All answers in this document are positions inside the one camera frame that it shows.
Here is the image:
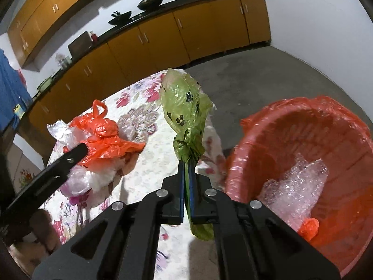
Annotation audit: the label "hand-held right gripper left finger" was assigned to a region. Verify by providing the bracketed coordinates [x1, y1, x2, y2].
[32, 160, 185, 280]

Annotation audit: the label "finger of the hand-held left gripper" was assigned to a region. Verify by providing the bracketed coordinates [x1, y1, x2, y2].
[0, 142, 88, 228]

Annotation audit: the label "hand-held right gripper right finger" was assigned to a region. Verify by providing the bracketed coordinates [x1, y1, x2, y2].
[188, 161, 340, 280]

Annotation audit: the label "large orange plastic bag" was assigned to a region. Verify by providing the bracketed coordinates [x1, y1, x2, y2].
[69, 99, 146, 170]

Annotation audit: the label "clear bubble wrap sheet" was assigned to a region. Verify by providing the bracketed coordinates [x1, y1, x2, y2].
[261, 153, 330, 232]

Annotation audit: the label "small orange plastic bag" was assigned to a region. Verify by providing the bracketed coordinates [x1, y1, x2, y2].
[298, 218, 320, 242]

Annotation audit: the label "olive green plastic bag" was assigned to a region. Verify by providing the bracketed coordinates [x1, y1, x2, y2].
[159, 68, 214, 241]

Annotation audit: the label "red basket with orange liner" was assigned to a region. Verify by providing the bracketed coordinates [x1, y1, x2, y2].
[224, 95, 373, 279]

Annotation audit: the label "person's left hand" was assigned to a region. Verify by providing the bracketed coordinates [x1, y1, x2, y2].
[30, 210, 63, 253]

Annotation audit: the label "white flower-print panel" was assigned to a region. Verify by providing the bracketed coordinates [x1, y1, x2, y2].
[6, 134, 50, 199]

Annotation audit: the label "clear bubble wrap bag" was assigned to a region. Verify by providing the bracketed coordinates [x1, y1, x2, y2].
[47, 119, 79, 152]

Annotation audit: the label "white plastic bag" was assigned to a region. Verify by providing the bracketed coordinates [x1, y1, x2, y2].
[60, 152, 137, 197]

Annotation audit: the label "floral tablecloth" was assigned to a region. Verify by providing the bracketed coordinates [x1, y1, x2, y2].
[38, 68, 228, 280]

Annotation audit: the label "blue cloth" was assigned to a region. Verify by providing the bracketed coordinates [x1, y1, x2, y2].
[0, 48, 32, 132]

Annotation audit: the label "green basins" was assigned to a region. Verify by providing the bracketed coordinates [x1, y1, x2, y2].
[36, 77, 54, 91]

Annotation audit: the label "glass jar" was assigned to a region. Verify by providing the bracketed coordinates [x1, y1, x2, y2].
[56, 53, 71, 69]

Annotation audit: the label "dark cutting board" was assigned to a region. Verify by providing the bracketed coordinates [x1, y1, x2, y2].
[68, 31, 93, 59]

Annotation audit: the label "wooden upper cabinets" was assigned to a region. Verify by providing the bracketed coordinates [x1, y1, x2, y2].
[7, 0, 82, 66]

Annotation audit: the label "wooden cabinets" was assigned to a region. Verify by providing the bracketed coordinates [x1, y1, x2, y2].
[28, 0, 271, 149]
[7, 0, 82, 66]

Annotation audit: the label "wooden lower cabinets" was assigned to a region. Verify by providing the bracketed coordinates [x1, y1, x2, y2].
[28, 0, 271, 149]

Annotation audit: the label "black wok with lid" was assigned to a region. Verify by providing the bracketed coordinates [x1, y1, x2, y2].
[138, 0, 162, 11]

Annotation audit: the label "black kitchen countertop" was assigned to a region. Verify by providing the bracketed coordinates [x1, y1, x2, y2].
[28, 0, 265, 105]

